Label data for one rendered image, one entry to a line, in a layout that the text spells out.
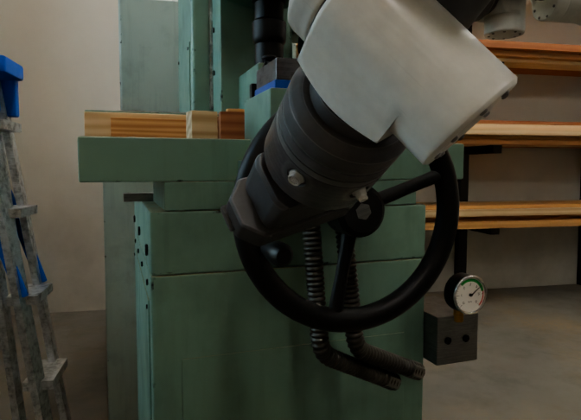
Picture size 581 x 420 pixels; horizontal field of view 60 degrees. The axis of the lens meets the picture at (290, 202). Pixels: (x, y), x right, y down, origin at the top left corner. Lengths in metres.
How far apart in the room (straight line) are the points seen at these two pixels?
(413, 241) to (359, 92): 0.59
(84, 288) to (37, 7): 1.65
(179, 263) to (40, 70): 2.68
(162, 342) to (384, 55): 0.57
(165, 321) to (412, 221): 0.41
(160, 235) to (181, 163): 0.10
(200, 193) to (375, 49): 0.48
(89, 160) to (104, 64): 2.57
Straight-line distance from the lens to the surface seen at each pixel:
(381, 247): 0.82
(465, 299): 0.85
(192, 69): 1.08
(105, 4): 3.34
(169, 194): 0.71
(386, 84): 0.27
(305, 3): 0.29
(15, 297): 1.56
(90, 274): 3.28
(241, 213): 0.41
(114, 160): 0.70
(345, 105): 0.29
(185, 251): 0.72
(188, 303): 0.74
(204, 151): 0.72
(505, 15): 0.95
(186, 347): 0.75
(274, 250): 0.49
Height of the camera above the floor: 0.86
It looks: 4 degrees down
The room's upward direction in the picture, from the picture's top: straight up
